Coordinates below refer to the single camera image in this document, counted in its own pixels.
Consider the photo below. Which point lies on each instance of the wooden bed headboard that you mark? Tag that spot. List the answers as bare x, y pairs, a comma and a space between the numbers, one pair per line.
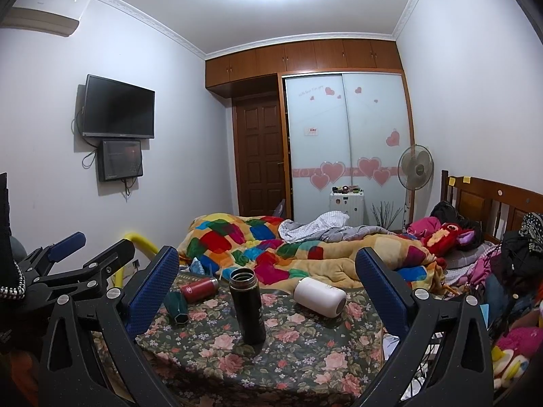
488, 199

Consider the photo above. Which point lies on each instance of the black clothes pile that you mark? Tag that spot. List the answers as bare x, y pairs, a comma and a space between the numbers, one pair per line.
521, 250

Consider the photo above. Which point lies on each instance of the red cup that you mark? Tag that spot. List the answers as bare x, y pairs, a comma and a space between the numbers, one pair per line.
199, 289

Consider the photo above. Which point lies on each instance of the white cup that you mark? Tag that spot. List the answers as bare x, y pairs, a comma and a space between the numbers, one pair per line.
318, 296

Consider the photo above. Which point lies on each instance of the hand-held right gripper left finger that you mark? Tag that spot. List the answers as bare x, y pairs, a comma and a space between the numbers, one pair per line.
152, 290

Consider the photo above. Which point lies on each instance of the black wall television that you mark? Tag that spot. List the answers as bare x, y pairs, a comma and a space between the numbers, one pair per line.
118, 106

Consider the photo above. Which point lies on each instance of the floral tablecloth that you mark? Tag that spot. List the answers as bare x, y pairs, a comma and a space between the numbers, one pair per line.
297, 347

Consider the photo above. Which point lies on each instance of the white air conditioner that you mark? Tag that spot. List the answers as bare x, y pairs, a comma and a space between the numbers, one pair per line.
46, 6

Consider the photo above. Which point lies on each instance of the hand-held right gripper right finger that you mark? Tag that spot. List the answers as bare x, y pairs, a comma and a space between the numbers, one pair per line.
382, 290

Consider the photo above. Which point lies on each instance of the red plush toy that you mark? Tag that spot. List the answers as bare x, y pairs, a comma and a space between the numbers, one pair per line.
445, 235

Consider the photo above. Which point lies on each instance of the wooden overhead cabinet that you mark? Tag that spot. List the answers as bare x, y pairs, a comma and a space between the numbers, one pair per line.
297, 55

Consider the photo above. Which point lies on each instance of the wardrobe with heart stickers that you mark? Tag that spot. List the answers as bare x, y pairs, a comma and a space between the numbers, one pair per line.
318, 135

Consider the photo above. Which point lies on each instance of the white standing fan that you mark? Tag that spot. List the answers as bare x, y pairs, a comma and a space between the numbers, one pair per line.
415, 167

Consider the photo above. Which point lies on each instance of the small white cabinet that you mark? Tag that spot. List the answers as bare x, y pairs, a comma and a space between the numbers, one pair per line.
348, 207

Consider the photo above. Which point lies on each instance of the colourful patchwork quilt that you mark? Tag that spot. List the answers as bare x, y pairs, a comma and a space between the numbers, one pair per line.
254, 241

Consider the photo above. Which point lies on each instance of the brown wooden door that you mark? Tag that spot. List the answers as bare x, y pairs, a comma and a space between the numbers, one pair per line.
258, 152

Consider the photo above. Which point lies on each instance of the grey checked pillow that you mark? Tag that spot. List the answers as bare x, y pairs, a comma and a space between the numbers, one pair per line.
466, 256

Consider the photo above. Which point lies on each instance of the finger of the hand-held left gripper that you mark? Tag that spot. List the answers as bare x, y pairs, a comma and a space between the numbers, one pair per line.
106, 260
67, 246

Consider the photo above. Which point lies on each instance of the bundle of dry twigs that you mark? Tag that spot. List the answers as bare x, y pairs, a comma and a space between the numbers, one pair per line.
386, 218

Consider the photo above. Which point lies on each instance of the black cup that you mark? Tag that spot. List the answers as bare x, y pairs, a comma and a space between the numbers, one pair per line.
250, 309

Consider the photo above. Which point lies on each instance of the yellow plush toy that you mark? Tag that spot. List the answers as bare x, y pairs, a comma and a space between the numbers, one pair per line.
511, 366

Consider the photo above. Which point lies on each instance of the yellow pipe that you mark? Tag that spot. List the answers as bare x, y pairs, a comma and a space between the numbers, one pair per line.
142, 241

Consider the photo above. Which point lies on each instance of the pink cloth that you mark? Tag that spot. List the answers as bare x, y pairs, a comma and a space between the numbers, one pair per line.
422, 225

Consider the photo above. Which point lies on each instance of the blue white plastic object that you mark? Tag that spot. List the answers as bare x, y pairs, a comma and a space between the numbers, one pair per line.
199, 267

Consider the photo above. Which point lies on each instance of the pink plush toy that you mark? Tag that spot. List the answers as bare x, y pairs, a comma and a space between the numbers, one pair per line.
521, 339

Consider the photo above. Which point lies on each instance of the small black wall monitor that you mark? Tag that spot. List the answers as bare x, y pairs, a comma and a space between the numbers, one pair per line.
121, 159

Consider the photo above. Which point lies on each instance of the grey striped bed sheet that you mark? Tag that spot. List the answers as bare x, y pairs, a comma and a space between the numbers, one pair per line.
322, 224

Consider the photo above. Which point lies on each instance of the green cup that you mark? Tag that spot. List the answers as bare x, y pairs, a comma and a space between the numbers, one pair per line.
176, 308

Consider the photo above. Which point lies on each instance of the black bag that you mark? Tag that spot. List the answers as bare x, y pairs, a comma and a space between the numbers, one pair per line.
449, 212

